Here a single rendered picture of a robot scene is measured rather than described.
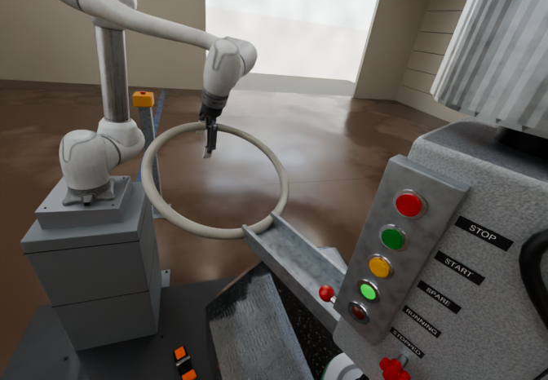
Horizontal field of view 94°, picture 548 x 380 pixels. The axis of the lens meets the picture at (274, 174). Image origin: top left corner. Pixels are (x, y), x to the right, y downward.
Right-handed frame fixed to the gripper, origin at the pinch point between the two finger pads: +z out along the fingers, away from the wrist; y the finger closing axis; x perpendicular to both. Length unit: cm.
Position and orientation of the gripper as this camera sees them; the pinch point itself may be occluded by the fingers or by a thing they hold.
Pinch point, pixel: (203, 143)
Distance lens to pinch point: 109.8
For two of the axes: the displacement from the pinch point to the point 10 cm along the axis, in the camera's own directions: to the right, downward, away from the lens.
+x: 8.6, -0.6, 5.0
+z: -3.6, 6.3, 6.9
